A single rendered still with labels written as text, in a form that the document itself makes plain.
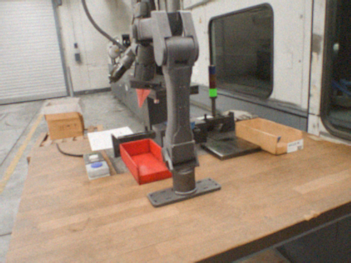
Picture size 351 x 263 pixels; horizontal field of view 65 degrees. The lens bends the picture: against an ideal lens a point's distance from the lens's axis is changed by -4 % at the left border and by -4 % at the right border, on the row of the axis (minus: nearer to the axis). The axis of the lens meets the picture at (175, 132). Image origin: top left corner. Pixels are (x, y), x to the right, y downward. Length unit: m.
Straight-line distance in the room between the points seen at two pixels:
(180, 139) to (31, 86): 9.73
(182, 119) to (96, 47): 9.64
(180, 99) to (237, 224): 0.32
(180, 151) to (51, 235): 0.37
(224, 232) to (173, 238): 0.11
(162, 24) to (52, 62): 9.61
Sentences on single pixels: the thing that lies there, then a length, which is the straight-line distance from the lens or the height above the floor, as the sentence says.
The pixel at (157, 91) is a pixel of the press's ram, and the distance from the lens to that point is 1.06.
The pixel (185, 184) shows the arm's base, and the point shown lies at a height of 0.94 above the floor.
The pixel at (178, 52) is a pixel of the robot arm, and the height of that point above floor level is 1.28.
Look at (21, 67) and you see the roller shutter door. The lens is 10.36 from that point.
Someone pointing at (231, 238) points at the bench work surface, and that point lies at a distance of 0.63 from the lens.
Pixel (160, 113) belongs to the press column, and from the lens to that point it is 1.36.
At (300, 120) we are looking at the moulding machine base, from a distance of 1.46.
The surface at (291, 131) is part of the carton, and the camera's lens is 1.14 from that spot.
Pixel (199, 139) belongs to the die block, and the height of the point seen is 0.92.
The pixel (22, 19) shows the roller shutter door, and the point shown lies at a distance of 10.38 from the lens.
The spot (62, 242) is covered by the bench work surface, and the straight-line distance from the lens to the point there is 0.70.
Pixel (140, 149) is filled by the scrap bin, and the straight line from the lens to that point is 1.10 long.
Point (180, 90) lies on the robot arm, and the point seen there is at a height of 1.19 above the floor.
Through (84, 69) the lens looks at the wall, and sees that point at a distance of 10.27.
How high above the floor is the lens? 1.29
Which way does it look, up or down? 16 degrees down
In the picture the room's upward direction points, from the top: 4 degrees counter-clockwise
